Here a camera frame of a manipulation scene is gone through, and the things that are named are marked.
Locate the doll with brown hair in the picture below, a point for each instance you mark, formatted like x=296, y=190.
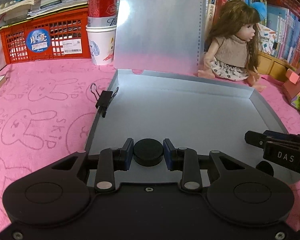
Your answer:
x=232, y=42

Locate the translucent clipboard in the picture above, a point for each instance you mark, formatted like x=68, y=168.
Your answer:
x=160, y=35

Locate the red soda can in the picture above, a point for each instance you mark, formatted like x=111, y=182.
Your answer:
x=102, y=13

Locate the wooden drawer box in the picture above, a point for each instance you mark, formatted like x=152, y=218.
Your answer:
x=276, y=68

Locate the black binder clip on box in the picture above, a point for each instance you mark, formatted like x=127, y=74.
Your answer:
x=103, y=100

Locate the blue white plush toy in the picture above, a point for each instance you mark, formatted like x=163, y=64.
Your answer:
x=261, y=8

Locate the pink bunny print cloth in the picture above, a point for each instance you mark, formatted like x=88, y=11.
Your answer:
x=46, y=110

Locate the white paper cup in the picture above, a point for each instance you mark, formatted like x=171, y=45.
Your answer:
x=101, y=44

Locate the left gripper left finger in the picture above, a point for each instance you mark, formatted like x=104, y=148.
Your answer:
x=111, y=160

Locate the grey cardboard box tray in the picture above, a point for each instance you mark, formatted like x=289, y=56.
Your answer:
x=196, y=113

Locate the row of shelf books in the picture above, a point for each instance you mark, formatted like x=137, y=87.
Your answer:
x=279, y=32

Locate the black round cap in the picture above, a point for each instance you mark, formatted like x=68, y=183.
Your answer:
x=148, y=152

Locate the thin black round disc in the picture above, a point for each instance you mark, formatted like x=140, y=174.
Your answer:
x=265, y=167

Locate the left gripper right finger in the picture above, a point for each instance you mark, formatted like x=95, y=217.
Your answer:
x=186, y=161

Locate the red plastic crate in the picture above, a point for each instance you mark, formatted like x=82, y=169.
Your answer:
x=60, y=35

